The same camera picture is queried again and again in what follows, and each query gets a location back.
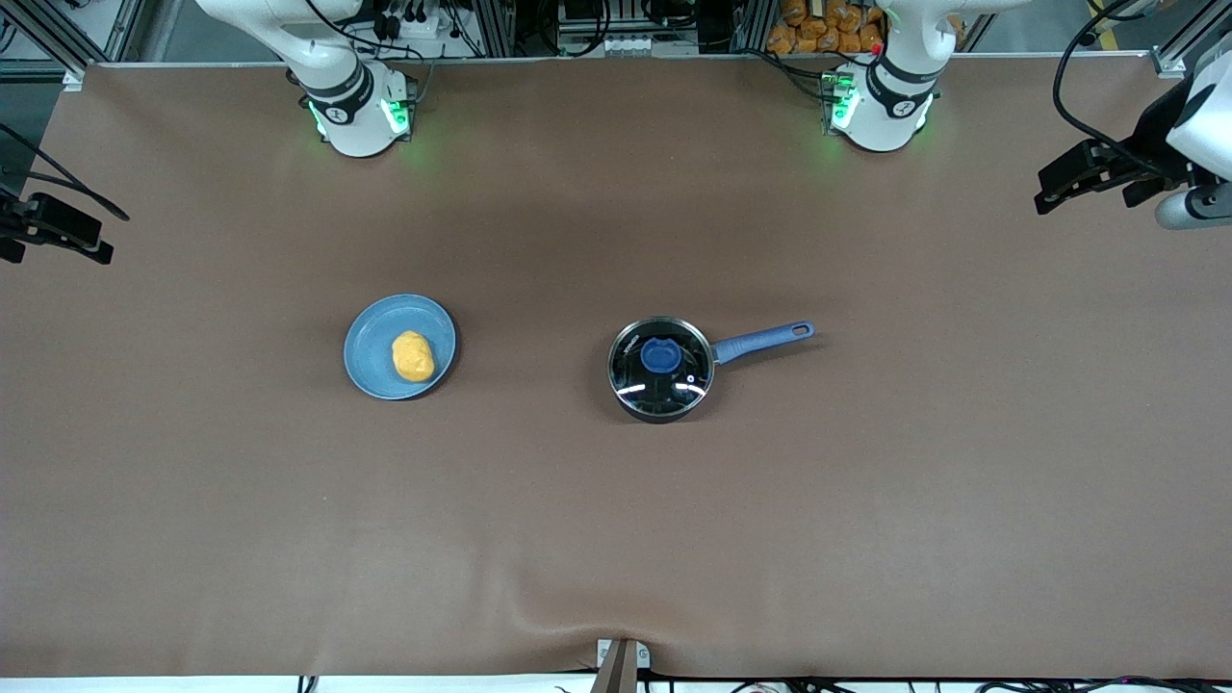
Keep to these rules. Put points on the aluminium frame post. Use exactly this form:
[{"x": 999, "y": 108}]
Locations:
[
  {"x": 43, "y": 29},
  {"x": 1189, "y": 38},
  {"x": 753, "y": 24},
  {"x": 496, "y": 24}
]

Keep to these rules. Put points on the glass lid with blue knob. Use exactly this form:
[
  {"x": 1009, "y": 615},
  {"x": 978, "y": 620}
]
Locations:
[{"x": 635, "y": 385}]

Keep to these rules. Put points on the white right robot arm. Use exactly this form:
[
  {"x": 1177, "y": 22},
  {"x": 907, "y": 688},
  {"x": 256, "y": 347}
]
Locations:
[{"x": 356, "y": 125}]

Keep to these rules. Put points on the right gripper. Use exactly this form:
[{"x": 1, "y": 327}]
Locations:
[{"x": 12, "y": 220}]

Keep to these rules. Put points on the metal table edge bracket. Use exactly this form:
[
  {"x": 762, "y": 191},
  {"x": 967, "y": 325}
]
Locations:
[{"x": 621, "y": 669}]

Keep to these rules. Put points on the brown table cover mat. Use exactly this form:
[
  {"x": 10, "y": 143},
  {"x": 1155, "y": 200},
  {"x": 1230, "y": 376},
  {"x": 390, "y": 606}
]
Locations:
[{"x": 616, "y": 539}]

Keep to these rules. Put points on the yellow potato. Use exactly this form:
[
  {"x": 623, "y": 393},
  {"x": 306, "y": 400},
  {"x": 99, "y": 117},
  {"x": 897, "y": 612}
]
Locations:
[{"x": 413, "y": 357}]

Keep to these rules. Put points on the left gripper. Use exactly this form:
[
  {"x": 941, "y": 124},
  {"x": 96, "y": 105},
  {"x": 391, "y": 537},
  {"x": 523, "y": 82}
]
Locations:
[{"x": 1151, "y": 138}]

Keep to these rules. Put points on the bag of orange buns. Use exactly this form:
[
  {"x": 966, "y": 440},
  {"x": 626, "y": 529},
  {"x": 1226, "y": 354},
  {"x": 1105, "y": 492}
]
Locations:
[{"x": 808, "y": 29}]

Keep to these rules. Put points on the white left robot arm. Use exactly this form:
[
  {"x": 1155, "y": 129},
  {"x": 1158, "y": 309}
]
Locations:
[{"x": 885, "y": 125}]

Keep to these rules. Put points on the white power strip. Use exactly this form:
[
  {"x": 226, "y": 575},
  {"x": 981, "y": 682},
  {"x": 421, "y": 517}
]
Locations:
[{"x": 423, "y": 24}]

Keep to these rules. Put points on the blue round plate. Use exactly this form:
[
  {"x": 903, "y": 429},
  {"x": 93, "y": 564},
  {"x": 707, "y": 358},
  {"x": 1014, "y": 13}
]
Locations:
[{"x": 375, "y": 356}]

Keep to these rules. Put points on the grey control box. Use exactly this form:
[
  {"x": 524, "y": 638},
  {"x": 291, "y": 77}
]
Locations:
[{"x": 587, "y": 19}]

